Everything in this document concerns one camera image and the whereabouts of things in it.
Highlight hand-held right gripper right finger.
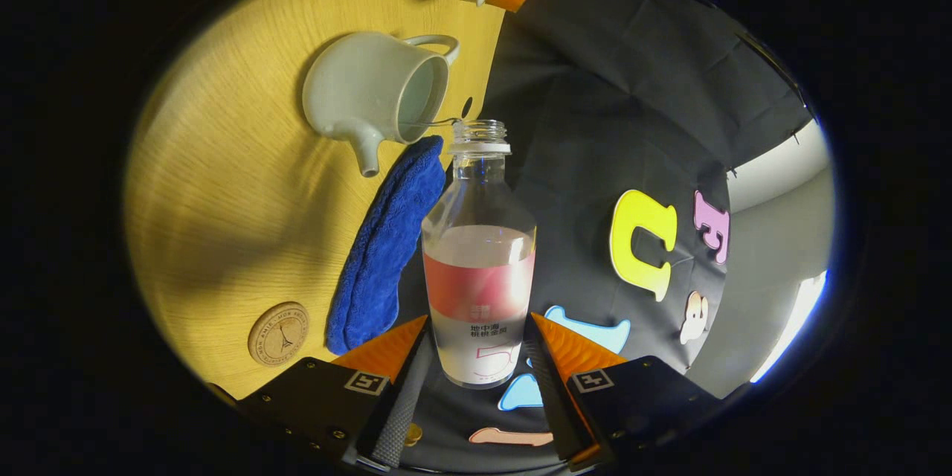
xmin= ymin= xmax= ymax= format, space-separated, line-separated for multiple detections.
xmin=527 ymin=312 xmax=722 ymax=471

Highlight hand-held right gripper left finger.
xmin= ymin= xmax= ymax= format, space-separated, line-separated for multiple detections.
xmin=237 ymin=315 xmax=434 ymax=471

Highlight clear plastic water bottle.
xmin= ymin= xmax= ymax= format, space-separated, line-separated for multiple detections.
xmin=422 ymin=120 xmax=537 ymax=390

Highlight round wooden coaster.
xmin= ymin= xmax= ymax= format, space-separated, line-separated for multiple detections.
xmin=248 ymin=302 xmax=310 ymax=367

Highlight white ceramic teacup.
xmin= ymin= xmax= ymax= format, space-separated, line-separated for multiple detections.
xmin=302 ymin=31 xmax=460 ymax=178

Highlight blue folded towel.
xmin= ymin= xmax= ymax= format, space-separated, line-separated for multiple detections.
xmin=326 ymin=135 xmax=447 ymax=356

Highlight black backdrop cloth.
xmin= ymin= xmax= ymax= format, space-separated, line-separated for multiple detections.
xmin=394 ymin=0 xmax=815 ymax=473

